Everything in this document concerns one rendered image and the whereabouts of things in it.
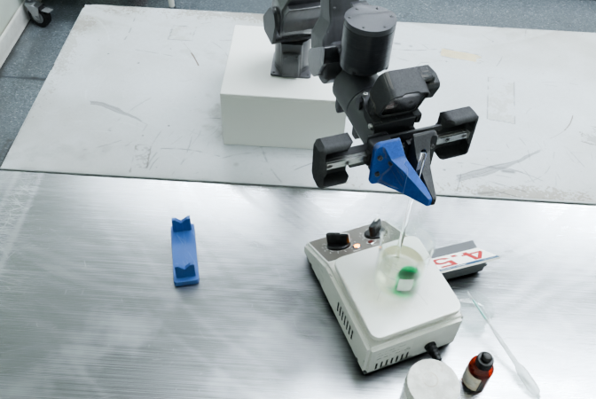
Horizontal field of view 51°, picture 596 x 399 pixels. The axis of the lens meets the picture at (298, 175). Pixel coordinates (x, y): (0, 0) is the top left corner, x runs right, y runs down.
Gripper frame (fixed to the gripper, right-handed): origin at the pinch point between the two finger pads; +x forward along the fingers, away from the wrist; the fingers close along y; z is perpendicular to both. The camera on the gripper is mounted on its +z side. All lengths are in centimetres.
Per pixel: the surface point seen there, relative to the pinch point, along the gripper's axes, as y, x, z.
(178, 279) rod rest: -24.9, -12.5, -24.7
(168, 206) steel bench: -23.6, -26.7, -25.5
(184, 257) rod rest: -23.4, -15.9, -24.6
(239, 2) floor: 39, -221, -114
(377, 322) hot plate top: -4.7, 5.7, -17.0
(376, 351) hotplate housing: -5.5, 8.0, -19.4
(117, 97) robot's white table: -27, -54, -25
